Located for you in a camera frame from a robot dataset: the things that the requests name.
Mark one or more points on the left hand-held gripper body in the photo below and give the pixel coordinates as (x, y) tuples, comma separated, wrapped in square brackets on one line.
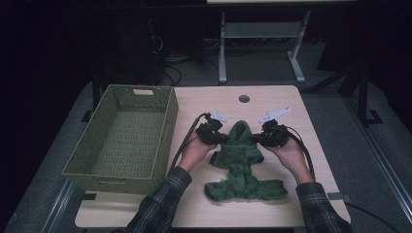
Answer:
[(209, 134)]

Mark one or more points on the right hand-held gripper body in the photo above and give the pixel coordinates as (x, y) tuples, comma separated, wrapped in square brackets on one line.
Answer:
[(275, 136)]

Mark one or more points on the green plush pet hoodie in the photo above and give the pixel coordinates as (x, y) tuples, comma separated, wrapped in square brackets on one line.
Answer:
[(241, 155)]

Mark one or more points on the green woven basket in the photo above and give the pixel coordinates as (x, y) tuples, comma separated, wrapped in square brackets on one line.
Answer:
[(97, 152)]

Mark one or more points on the person's left hand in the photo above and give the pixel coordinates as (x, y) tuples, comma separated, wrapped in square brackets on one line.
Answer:
[(194, 153)]

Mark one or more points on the person's right hand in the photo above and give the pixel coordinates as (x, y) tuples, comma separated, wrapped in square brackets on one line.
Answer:
[(293, 157)]

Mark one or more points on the black metal stand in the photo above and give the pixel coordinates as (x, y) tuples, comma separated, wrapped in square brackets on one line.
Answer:
[(362, 97)]

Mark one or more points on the grey metal-legged desk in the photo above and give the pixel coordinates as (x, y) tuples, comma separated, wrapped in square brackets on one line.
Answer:
[(259, 29)]

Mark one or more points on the dark cabinet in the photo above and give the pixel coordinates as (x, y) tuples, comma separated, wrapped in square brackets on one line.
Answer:
[(129, 48)]

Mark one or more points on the black tape strip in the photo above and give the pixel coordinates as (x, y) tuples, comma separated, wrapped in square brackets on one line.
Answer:
[(89, 196)]

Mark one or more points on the aluminium floor rail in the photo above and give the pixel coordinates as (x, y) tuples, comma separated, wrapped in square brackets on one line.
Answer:
[(58, 207), (382, 158)]

